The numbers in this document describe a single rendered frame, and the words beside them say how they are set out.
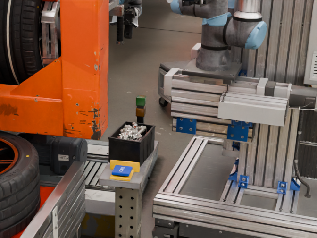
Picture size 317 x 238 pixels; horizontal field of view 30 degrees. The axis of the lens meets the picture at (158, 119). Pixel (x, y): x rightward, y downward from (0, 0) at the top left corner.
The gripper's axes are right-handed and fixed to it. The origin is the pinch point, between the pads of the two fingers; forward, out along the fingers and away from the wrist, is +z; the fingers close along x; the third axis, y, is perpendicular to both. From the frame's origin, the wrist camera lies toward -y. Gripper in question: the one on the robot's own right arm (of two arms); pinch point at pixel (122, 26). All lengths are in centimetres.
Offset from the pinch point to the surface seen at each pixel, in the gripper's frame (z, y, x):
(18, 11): 52, 15, -37
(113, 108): -95, -85, -24
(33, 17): 52, 13, -30
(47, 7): 46, 16, -26
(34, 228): 134, -42, 0
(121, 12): 7.6, 9.4, 0.7
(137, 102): 63, -17, 22
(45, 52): 49, -4, -26
